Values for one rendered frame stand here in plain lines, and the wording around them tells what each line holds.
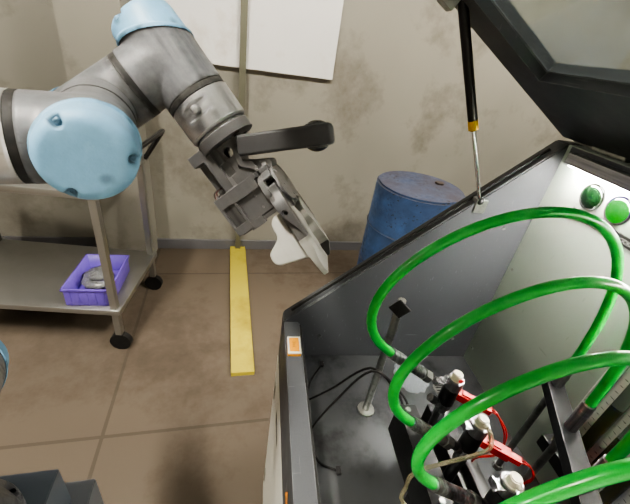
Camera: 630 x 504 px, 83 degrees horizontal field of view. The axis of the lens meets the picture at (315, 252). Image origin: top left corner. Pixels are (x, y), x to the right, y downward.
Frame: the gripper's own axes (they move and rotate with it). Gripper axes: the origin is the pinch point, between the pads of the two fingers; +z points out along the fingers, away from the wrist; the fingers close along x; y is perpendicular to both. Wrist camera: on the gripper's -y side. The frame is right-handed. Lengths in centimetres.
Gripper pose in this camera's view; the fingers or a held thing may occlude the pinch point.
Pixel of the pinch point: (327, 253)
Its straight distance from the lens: 47.1
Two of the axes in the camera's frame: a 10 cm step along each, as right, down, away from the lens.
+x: -0.7, 3.0, -9.5
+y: -8.2, 5.2, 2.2
